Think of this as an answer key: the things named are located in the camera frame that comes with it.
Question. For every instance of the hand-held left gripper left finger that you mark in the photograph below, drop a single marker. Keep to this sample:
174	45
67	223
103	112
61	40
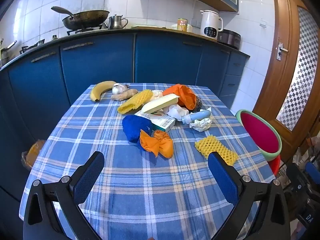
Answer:
90	177

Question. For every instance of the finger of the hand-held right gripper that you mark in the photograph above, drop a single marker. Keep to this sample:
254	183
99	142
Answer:
313	170

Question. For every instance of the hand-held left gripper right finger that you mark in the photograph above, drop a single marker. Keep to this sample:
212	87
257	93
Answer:
222	177

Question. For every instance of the green and red basin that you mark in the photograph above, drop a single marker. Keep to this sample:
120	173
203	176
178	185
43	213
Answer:
260	135

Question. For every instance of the small orange cloth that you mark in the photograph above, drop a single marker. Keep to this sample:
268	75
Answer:
160	146

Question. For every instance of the short yellow foam net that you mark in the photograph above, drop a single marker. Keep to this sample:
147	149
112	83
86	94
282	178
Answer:
215	147

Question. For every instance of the red plastic stool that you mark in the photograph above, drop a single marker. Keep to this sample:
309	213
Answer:
275	165

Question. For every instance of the blue plaid tablecloth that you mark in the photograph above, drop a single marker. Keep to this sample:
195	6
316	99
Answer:
100	130

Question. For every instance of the crumpled white tissue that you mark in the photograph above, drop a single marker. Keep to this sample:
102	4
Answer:
157	95
201	126

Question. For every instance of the woven basket with orange bag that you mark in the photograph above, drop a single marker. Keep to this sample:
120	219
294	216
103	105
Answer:
33	153

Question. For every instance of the blue sock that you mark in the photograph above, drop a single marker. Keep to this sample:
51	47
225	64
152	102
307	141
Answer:
133	127

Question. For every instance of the light blue tube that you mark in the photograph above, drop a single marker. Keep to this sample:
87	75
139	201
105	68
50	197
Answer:
197	115

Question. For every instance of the steel wool scrubber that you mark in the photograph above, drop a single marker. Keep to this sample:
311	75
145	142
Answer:
198	103

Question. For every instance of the white sock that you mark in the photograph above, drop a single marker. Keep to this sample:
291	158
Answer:
177	111

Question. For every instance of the white and teal medicine box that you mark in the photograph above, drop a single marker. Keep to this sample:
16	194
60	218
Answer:
162	123

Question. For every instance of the long yellow foam net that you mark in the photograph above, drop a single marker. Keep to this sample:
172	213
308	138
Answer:
135	102

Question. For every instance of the yellow banana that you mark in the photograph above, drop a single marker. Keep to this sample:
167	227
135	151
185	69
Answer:
100	90

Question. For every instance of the ginger root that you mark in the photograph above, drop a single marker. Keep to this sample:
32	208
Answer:
125	95

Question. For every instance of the wooden door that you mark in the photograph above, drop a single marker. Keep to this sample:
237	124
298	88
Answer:
282	85

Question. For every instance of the large orange cloth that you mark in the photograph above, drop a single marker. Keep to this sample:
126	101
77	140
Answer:
185	95

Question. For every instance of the garlic bulb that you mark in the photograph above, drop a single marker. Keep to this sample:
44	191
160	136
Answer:
118	88

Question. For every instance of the long cream carton box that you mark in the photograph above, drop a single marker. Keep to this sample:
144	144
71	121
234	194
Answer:
160	102

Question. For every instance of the blue kitchen cabinet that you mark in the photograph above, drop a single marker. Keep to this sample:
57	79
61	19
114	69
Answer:
100	60

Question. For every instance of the dark rice cooker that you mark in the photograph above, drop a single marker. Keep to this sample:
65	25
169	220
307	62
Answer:
228	38

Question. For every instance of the gas stove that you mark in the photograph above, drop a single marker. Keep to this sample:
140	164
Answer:
82	30

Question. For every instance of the metal pot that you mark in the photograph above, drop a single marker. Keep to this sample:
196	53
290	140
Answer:
5	55

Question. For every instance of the white electric kettle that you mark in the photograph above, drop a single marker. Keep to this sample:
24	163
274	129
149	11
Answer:
210	23

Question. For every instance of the stainless steel kettle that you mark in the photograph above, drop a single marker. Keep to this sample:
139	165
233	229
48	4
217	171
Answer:
116	22

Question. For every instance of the yellow labelled can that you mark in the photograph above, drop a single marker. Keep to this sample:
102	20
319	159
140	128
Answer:
182	25

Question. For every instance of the black wok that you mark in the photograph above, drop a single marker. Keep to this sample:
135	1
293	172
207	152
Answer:
85	18

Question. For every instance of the white wall switch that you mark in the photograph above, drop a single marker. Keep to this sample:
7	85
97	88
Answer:
262	23

